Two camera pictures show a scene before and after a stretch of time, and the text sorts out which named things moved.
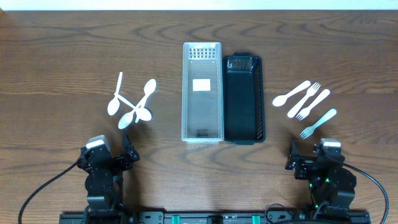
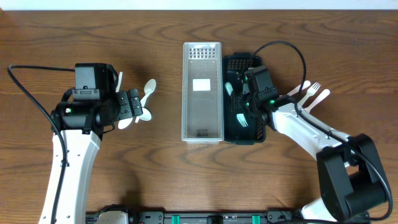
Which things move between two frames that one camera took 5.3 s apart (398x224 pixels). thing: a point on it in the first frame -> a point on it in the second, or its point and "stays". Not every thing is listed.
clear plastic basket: [202, 93] stays
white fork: [306, 111] stays
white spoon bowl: [125, 119] stays
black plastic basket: [244, 100] stays
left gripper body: [123, 157] -> [125, 104]
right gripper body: [298, 162] -> [237, 104]
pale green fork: [309, 130] -> [239, 116]
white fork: [312, 91] stays
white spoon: [280, 100] stays
